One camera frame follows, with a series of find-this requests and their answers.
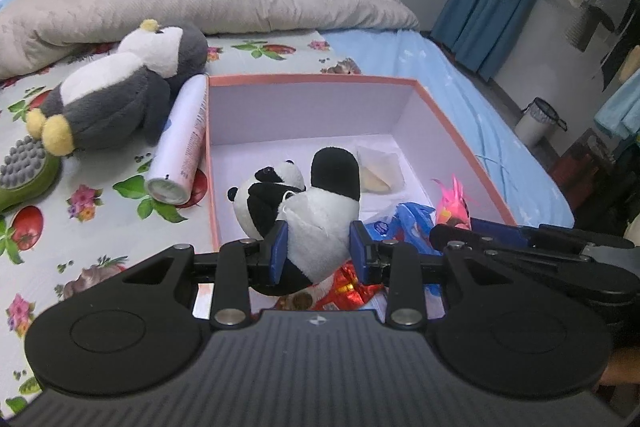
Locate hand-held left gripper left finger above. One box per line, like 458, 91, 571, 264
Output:
107, 221, 290, 329

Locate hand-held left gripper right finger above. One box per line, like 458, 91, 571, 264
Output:
350, 221, 526, 329

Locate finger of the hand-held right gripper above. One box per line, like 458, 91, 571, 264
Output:
470, 218, 633, 251
429, 223, 586, 266

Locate pink bird toy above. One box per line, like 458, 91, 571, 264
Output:
431, 174, 473, 228

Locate red snack packet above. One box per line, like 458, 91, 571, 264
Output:
272, 259, 388, 310

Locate panda plush toy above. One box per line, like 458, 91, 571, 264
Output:
227, 147, 361, 298

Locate blue plastic packet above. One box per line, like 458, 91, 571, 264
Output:
362, 202, 441, 293

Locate orange cardboard box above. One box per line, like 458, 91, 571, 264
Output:
192, 74, 518, 323

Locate person's right hand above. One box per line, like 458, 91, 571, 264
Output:
597, 349, 640, 389

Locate translucent plastic pouch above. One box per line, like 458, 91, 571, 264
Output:
356, 146, 403, 194

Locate dark red stool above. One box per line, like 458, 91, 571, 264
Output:
554, 129, 617, 194

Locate white trash bin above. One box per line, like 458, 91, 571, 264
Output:
514, 97, 568, 148

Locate light blue bedsheet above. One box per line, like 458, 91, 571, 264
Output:
0, 0, 576, 228

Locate white spray can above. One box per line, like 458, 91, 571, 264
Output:
146, 74, 210, 206

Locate light blue towel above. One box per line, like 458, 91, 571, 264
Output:
594, 82, 640, 140

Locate floral plastic tablecloth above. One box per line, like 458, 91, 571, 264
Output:
0, 29, 361, 413

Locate grey penguin plush toy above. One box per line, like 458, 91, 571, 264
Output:
26, 19, 208, 156

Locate green massage hammer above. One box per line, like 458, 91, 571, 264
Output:
0, 136, 63, 214

